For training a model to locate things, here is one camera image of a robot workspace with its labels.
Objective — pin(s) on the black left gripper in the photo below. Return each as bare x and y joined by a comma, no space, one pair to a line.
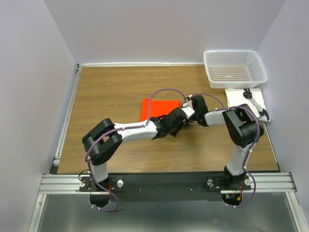
180,126

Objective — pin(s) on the orange t shirt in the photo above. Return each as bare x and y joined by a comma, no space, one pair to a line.
157,108

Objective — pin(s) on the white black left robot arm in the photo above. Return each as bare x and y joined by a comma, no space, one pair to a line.
105,138

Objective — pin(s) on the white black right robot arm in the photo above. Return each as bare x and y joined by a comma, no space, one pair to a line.
244,130

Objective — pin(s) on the white plastic mesh basket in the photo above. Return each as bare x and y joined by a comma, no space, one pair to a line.
234,68

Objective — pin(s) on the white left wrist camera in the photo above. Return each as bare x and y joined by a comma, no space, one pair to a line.
187,107

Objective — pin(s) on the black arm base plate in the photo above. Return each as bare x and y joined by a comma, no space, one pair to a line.
166,187

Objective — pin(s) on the aluminium front frame rail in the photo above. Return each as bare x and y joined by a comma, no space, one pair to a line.
70,184

